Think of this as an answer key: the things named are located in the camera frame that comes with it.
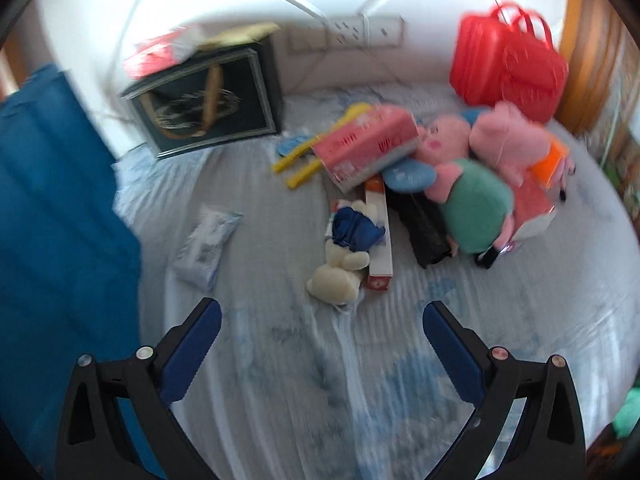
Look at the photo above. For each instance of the white wall switch panel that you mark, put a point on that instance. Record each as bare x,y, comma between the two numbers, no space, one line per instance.
307,37

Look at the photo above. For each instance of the blue plastic crate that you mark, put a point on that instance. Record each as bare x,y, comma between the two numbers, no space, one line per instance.
70,267

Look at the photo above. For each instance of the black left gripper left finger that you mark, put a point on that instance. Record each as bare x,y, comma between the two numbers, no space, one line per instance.
94,441

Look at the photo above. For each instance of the pink pig plush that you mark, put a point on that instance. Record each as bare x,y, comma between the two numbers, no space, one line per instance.
508,142

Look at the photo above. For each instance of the white single-hole wall plate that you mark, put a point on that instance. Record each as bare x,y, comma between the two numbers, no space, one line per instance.
386,31

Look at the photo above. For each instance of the red plastic suitcase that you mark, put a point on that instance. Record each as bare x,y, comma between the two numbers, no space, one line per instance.
507,54

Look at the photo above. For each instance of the white plush with blue clothes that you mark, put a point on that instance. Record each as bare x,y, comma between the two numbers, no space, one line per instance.
352,231

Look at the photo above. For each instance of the pink tissue pack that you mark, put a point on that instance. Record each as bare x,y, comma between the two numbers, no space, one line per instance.
368,144
164,51
533,211

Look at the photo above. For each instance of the red white long box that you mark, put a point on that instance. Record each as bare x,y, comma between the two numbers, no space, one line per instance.
381,269

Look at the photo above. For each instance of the white wet wipes packet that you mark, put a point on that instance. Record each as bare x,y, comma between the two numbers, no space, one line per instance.
199,256

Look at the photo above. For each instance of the dark green gift bag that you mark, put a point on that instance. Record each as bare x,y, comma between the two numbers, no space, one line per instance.
216,97

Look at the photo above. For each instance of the white wall power socket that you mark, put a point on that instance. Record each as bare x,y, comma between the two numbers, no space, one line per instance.
346,32

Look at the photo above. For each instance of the blue round disc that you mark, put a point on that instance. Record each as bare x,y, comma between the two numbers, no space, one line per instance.
288,143

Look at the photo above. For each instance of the orange-dress pig plush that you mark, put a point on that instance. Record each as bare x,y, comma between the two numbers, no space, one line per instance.
553,170

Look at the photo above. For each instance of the black folded umbrella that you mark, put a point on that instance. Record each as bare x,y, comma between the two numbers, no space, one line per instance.
423,221

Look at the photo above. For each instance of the green-dress pig plush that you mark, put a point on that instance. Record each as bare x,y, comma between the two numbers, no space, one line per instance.
476,205

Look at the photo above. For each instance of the pink-face pig plush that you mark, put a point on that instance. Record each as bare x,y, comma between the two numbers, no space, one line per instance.
443,140

